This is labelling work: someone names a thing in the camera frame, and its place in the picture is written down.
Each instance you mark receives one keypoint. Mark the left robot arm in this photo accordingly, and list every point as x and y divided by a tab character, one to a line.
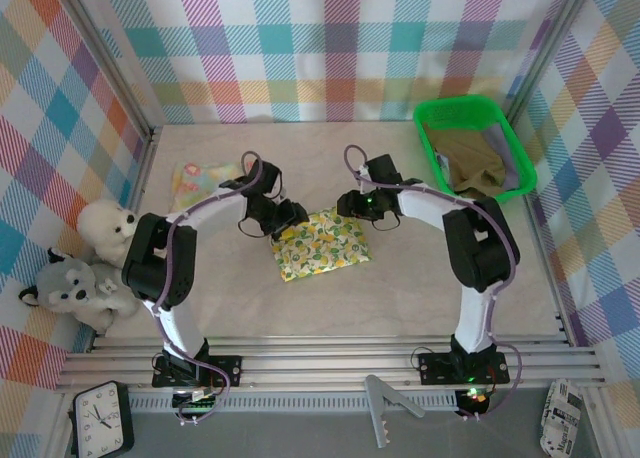
160	263

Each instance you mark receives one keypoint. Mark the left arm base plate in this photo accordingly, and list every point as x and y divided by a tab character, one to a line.
227	365

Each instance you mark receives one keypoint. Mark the pastel floral skirt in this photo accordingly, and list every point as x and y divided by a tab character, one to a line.
200	180

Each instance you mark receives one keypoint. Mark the white teddy bear plush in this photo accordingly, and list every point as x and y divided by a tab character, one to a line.
105	225

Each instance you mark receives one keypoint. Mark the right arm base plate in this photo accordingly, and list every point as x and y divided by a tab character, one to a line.
435	368

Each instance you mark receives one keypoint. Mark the green plastic basket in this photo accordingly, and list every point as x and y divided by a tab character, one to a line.
425	128

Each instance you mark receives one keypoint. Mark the olive khaki skirt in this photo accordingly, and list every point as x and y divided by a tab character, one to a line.
465	153

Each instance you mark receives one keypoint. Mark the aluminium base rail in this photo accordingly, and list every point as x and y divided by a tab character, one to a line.
325	363

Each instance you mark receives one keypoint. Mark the lemon print skirt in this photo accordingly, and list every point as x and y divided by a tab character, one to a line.
325	248

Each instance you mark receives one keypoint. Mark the grey husky plush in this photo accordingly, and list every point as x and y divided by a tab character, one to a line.
62	283

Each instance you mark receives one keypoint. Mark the lavender grey skirt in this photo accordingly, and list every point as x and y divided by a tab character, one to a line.
505	153

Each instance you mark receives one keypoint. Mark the newspaper print pouch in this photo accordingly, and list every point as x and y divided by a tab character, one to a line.
560	418

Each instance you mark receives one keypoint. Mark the black alarm clock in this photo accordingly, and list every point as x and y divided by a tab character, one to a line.
102	420

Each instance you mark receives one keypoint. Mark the aluminium corner post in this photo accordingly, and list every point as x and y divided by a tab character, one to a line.
107	58
547	48

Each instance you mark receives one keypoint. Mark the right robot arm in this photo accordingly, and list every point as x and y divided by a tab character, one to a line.
482	248

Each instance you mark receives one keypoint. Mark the grey toothed plastic tool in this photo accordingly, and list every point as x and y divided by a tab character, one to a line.
377	408

